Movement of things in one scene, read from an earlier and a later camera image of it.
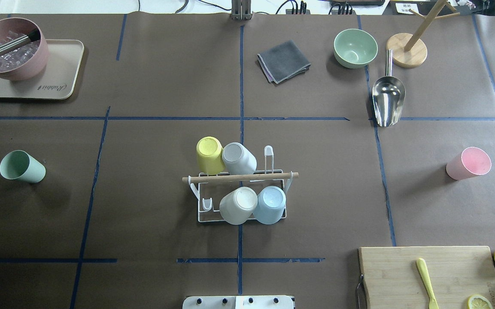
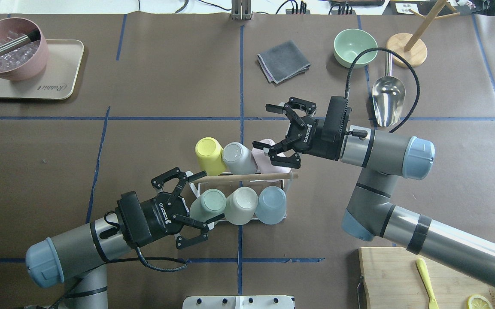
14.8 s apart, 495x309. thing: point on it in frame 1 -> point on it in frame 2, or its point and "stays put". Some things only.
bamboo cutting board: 392,280 stays put
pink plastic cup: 472,162 -> 263,162
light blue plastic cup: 271,201 stays put
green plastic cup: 18,165 -> 211,203
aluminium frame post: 241,10 stays put
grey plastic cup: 238,159 stays put
